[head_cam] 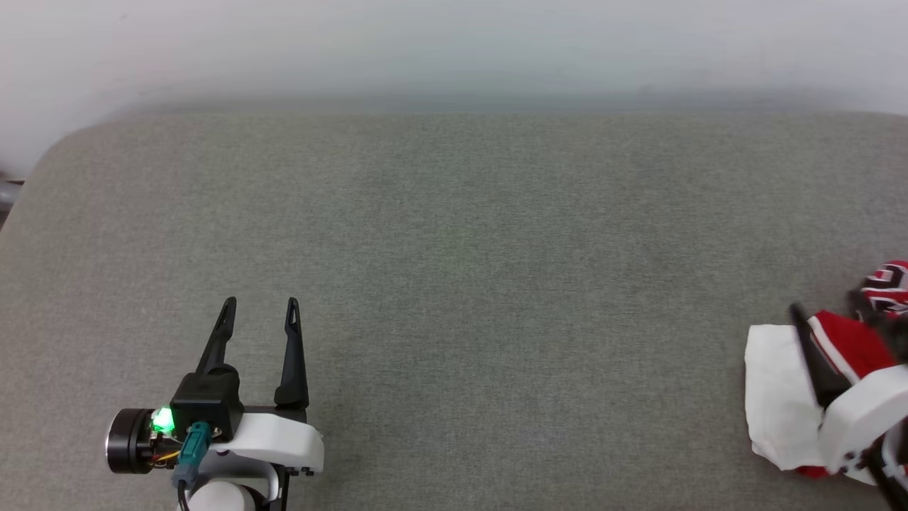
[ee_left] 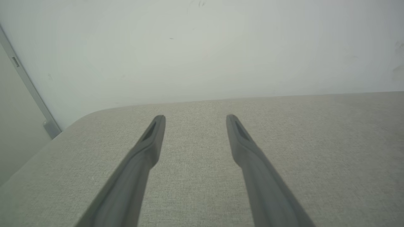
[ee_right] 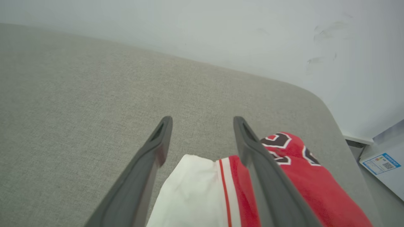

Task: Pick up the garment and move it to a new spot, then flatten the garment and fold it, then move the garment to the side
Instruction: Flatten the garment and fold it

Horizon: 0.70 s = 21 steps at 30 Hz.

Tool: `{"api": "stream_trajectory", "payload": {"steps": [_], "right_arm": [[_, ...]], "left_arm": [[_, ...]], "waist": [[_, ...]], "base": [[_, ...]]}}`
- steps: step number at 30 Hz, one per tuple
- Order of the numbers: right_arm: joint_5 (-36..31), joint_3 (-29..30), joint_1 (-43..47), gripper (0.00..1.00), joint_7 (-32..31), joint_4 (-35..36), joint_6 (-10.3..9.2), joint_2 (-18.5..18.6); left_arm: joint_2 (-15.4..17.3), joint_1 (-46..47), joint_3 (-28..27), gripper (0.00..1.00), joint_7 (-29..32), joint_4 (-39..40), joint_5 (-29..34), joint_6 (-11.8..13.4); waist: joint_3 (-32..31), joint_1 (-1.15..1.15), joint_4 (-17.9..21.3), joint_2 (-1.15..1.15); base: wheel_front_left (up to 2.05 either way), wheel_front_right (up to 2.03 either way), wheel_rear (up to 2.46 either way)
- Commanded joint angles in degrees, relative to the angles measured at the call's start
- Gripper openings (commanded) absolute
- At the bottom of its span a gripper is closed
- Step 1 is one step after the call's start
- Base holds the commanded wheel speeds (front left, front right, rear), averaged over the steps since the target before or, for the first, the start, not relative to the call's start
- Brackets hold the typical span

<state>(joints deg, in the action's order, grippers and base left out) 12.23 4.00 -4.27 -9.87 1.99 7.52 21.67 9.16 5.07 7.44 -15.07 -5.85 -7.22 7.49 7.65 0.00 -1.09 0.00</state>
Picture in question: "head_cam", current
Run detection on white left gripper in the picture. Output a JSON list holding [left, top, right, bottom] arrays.
[[105, 297, 326, 499]]

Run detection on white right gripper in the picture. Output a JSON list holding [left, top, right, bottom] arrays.
[[789, 291, 908, 476]]

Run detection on red and white garment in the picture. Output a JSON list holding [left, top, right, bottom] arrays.
[[744, 260, 908, 485]]

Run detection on grey fabric sofa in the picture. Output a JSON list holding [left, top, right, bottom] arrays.
[[0, 106, 908, 511]]

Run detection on grey metal frame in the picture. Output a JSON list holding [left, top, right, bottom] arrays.
[[0, 176, 26, 229]]

